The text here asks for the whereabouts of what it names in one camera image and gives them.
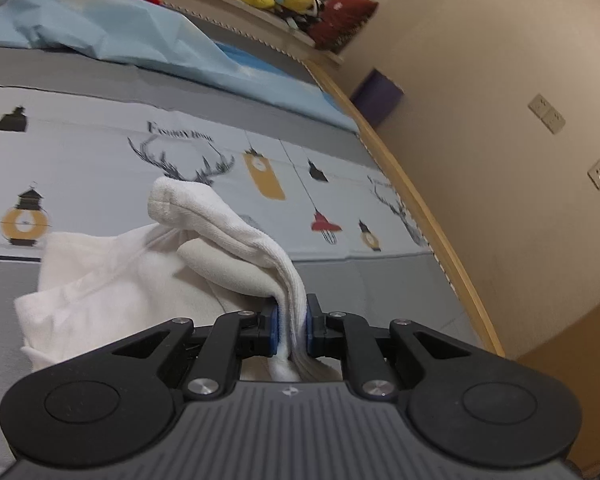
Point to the light blue blanket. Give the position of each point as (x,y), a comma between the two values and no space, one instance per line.
(130,30)

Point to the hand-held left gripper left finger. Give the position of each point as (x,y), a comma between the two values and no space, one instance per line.
(274,331)

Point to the printed grey bed sheet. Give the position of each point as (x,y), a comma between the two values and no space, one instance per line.
(130,160)

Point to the purple box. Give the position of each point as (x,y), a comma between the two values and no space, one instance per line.
(377,97)

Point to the double wall socket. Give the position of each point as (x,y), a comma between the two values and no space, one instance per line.
(546,112)

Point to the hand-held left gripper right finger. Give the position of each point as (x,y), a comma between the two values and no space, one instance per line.
(310,332)

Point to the dark red cushion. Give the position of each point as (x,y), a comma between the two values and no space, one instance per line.
(342,17)

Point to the white t-shirt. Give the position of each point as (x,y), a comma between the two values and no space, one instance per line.
(130,280)

